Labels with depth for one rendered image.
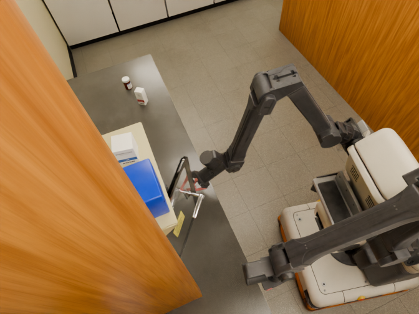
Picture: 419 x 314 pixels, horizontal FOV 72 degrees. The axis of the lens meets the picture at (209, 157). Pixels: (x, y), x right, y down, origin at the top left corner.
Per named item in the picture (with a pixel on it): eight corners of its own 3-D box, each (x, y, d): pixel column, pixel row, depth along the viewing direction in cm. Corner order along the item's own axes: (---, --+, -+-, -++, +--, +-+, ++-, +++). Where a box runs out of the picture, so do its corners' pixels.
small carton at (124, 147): (120, 166, 72) (111, 152, 67) (118, 149, 75) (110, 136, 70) (139, 161, 72) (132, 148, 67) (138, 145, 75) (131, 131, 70)
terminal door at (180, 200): (171, 278, 106) (143, 251, 72) (197, 204, 121) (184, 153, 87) (173, 279, 106) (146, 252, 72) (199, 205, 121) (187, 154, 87)
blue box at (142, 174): (127, 230, 63) (113, 215, 55) (117, 192, 68) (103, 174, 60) (170, 212, 64) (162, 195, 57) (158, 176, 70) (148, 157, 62)
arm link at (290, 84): (302, 76, 73) (290, 50, 78) (255, 103, 79) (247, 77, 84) (345, 141, 106) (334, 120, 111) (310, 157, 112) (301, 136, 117)
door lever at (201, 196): (182, 216, 99) (181, 214, 96) (191, 191, 102) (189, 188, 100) (197, 220, 97) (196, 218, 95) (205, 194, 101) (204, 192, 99)
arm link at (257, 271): (297, 276, 69) (285, 241, 74) (250, 286, 68) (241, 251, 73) (288, 285, 79) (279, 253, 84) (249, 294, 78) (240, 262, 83)
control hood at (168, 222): (140, 256, 70) (128, 245, 61) (112, 154, 86) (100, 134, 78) (184, 237, 71) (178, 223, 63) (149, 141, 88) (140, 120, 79)
